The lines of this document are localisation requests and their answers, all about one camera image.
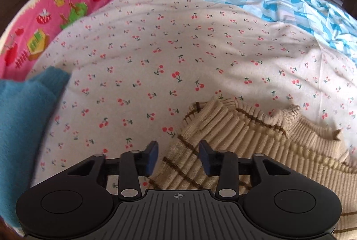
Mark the teal fleece cloth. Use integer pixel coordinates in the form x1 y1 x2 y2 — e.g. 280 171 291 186
0 66 71 229

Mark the white cherry-print bed sheet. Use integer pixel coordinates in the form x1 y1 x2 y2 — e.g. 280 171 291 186
26 0 357 196

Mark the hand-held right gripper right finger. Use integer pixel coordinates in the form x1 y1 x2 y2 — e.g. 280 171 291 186
199 140 291 200

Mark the beige brown-striped knit sweater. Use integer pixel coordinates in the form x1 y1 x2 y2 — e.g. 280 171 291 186
148 96 357 236

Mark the pink cartoon-print cloth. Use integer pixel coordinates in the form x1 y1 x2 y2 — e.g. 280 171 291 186
0 0 118 81

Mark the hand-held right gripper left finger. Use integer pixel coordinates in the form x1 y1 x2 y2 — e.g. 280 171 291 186
67 141 159 200

